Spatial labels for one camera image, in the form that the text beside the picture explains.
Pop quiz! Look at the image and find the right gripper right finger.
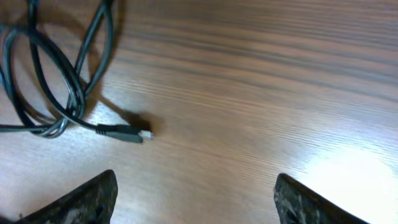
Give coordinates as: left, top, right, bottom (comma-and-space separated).
274, 173, 366, 224

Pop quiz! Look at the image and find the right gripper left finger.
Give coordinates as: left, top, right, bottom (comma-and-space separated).
16, 169, 118, 224

